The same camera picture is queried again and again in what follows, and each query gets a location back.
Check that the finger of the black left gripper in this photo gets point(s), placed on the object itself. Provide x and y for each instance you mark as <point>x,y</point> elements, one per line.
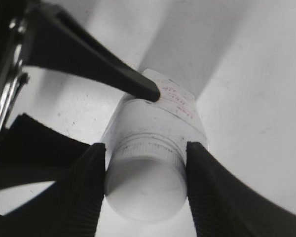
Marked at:
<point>31,152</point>
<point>54,40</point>

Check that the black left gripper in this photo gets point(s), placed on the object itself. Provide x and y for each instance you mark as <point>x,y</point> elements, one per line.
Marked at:
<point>12,27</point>

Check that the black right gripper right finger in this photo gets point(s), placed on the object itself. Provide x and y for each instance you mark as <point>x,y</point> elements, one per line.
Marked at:
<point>223,206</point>

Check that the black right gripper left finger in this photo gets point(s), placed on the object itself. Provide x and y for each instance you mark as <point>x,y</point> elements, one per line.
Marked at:
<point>68,208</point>

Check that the white ribbed bottle cap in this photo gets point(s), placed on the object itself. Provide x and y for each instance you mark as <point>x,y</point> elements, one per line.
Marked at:
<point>145,179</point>

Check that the white square yogurt bottle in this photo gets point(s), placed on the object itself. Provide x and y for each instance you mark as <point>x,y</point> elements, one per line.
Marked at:
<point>173,119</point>

